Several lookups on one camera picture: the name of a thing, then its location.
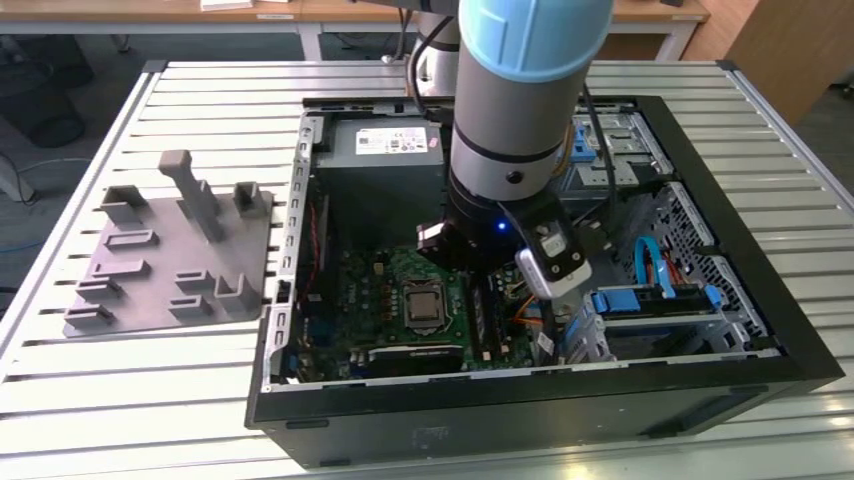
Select silver CPU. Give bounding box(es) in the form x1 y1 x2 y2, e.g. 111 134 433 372
405 292 444 321

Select gray power supply unit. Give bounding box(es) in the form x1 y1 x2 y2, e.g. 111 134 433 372
313 118 456 246

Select black CPU socket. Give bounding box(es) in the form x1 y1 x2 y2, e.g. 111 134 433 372
398 278 454 337

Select green motherboard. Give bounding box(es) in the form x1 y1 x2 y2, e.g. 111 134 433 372
299 244 556 381

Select blue drive bay latch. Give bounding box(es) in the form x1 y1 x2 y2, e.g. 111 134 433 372
572 121 601 164

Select hard disk in blue carrier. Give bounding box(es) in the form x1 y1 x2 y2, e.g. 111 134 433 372
592 283 721 317

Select black graphics card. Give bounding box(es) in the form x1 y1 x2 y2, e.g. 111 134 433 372
366 344 466 376

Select metal drive cage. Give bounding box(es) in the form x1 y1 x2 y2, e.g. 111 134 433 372
560 109 673 216

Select black PC case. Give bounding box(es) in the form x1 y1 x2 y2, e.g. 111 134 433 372
243 94 847 471

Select gray parts rack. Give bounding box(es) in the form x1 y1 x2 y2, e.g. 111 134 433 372
61 148 279 339

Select wooden cabinet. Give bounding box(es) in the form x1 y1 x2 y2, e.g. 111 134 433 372
724 0 854 126

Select wooden desk white legs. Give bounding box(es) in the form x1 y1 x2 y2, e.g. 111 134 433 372
0 0 710 62

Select black office chair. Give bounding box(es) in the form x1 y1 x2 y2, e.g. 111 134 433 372
0 34 95 149

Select silver white wrist camera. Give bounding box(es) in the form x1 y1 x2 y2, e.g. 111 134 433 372
500 197 594 301

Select blue flat data cable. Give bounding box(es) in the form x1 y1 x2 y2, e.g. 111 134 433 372
633 234 677 301

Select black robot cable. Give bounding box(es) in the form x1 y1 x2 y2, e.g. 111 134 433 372
405 37 442 121

